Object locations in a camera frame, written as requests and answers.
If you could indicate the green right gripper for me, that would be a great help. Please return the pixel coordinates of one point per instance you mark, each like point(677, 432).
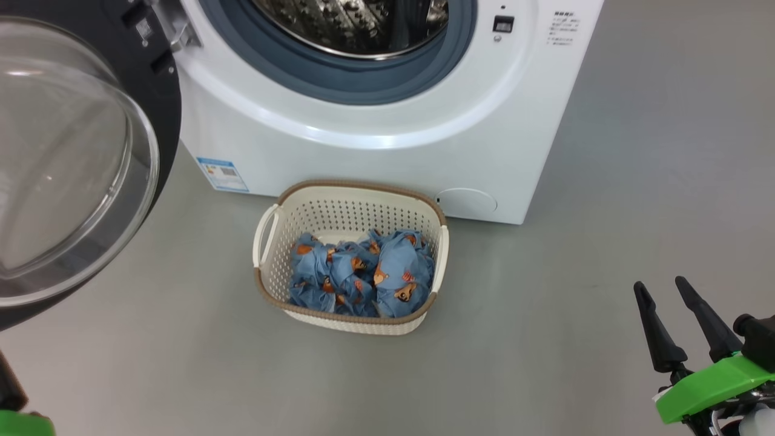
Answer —
point(708, 387)

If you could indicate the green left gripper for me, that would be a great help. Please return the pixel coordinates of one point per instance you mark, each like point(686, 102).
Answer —
point(21, 425)

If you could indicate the blue printed garment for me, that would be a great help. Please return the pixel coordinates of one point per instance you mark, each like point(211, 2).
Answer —
point(336, 272)
point(402, 266)

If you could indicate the round black glass washer door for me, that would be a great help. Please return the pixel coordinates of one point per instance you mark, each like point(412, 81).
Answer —
point(163, 109)

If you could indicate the black door lock latch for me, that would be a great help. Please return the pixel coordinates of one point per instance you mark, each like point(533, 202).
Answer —
point(503, 24)

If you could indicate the white front-load washing machine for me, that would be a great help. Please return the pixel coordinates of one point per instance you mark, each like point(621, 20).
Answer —
point(363, 157)

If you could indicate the grey rubber door gasket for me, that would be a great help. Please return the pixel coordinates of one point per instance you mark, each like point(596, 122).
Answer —
point(363, 79)

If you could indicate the steel washer drum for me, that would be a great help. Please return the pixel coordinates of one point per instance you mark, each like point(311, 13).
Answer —
point(351, 27)

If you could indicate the round white filter cover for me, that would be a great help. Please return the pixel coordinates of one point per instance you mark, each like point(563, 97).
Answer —
point(466, 203)

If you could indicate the blue energy label sticker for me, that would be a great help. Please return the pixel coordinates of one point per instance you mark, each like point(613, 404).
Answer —
point(222, 174)

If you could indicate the cream perforated laundry basket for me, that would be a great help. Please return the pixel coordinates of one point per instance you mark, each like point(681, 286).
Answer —
point(351, 209)

